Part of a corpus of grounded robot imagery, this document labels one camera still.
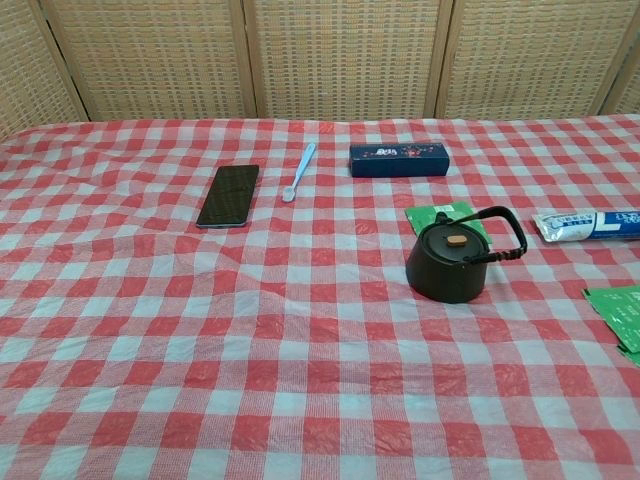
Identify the red white checkered tablecloth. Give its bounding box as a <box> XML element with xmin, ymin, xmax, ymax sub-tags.
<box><xmin>0</xmin><ymin>113</ymin><xmax>640</xmax><ymax>480</ymax></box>

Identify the black teapot lid wooden knob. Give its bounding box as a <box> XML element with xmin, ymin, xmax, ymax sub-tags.
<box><xmin>421</xmin><ymin>221</ymin><xmax>487</xmax><ymax>257</ymax></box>

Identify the woven bamboo screen panel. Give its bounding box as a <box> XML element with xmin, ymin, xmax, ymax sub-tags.
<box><xmin>0</xmin><ymin>0</ymin><xmax>90</xmax><ymax>142</ymax></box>
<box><xmin>607</xmin><ymin>29</ymin><xmax>640</xmax><ymax>117</ymax></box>
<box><xmin>433</xmin><ymin>0</ymin><xmax>640</xmax><ymax>122</ymax></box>
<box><xmin>242</xmin><ymin>0</ymin><xmax>454</xmax><ymax>122</ymax></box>
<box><xmin>38</xmin><ymin>0</ymin><xmax>259</xmax><ymax>123</ymax></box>

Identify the dark blue printed box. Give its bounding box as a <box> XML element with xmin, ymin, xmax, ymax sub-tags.
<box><xmin>348</xmin><ymin>142</ymin><xmax>450</xmax><ymax>179</ymax></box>

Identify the black smartphone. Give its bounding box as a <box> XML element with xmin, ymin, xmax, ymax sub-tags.
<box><xmin>195</xmin><ymin>164</ymin><xmax>261</xmax><ymax>229</ymax></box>

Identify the green tea packet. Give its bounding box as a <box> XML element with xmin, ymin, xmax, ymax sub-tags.
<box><xmin>581</xmin><ymin>285</ymin><xmax>640</xmax><ymax>351</ymax></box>
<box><xmin>403</xmin><ymin>200</ymin><xmax>494</xmax><ymax>246</ymax></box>
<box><xmin>614</xmin><ymin>339</ymin><xmax>640</xmax><ymax>369</ymax></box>

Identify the white blue toothpaste tube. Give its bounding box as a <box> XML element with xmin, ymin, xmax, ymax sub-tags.
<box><xmin>530</xmin><ymin>209</ymin><xmax>640</xmax><ymax>245</ymax></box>

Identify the black teapot with handle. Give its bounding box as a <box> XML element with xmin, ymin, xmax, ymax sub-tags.
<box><xmin>405</xmin><ymin>205</ymin><xmax>529</xmax><ymax>305</ymax></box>

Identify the light blue toothbrush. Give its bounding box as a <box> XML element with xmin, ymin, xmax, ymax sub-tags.
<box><xmin>281</xmin><ymin>142</ymin><xmax>318</xmax><ymax>204</ymax></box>

